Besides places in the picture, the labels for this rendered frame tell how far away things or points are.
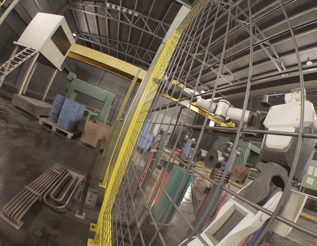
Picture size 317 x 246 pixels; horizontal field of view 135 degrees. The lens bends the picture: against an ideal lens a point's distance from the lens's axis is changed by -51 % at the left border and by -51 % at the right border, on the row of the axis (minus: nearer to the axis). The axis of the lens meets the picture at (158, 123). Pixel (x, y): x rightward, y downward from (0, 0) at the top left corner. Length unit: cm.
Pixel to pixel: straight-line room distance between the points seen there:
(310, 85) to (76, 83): 1557
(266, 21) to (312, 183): 1008
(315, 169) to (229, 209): 565
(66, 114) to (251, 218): 418
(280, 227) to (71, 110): 460
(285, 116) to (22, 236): 166
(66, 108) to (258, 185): 419
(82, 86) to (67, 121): 698
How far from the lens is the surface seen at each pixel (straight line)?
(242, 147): 1080
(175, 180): 153
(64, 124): 419
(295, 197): 133
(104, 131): 377
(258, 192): 56
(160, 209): 167
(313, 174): 607
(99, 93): 1050
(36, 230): 129
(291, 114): 64
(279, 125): 63
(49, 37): 850
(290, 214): 135
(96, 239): 123
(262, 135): 83
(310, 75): 398
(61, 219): 142
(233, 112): 88
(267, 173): 57
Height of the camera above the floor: 103
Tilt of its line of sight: 5 degrees up
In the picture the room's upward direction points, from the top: 21 degrees clockwise
